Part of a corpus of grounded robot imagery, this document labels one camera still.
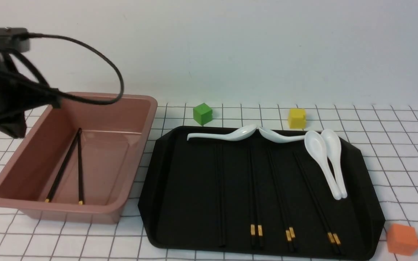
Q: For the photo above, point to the white spoon upright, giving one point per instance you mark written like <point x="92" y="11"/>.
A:
<point x="315" y="146"/>
<point x="333" y="147"/>

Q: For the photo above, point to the pink rectangular plastic bin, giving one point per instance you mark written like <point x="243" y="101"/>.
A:
<point x="113" y="141"/>

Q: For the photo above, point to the white spoon upright right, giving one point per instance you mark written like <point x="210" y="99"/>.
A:
<point x="333" y="147"/>

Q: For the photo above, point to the black serving tray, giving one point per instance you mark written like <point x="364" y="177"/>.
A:
<point x="196" y="196"/>

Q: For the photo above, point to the black chopstick gold band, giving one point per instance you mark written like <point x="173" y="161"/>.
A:
<point x="80" y="168"/>
<point x="286" y="206"/>
<point x="314" y="199"/>
<point x="256" y="197"/>
<point x="278" y="191"/>
<point x="62" y="168"/>
<point x="318" y="197"/>
<point x="253" y="234"/>

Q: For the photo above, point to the yellow cube block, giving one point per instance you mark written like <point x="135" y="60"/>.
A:
<point x="297" y="118"/>

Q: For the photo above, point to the white spoon far left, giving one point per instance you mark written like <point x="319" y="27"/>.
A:
<point x="239" y="134"/>

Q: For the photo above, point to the green cube block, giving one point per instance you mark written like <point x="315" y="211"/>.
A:
<point x="202" y="114"/>

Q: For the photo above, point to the orange cube block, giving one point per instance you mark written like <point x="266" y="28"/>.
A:
<point x="402" y="239"/>

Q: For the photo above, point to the white spoon upright left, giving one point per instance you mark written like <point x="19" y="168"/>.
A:
<point x="315" y="146"/>

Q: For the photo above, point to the white spoon centre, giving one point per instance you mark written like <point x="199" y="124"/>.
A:
<point x="277" y="138"/>

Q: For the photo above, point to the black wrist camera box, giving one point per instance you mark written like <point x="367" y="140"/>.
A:
<point x="14" y="38"/>

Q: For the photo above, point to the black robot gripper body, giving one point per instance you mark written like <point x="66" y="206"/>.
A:
<point x="17" y="97"/>

